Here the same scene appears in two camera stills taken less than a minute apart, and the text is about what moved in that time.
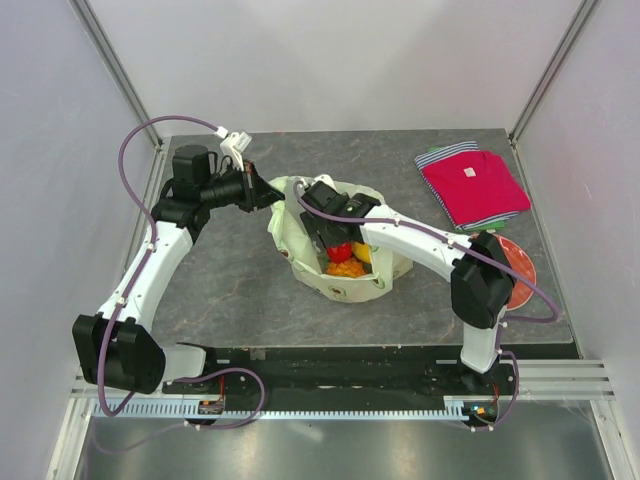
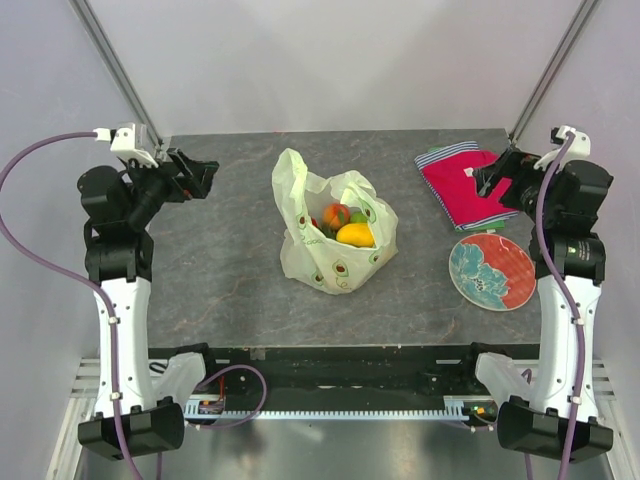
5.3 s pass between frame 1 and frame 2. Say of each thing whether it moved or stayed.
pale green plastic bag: moved
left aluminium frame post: stayed
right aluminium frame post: stayed
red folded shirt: stayed
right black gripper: moved
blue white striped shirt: stayed
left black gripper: moved
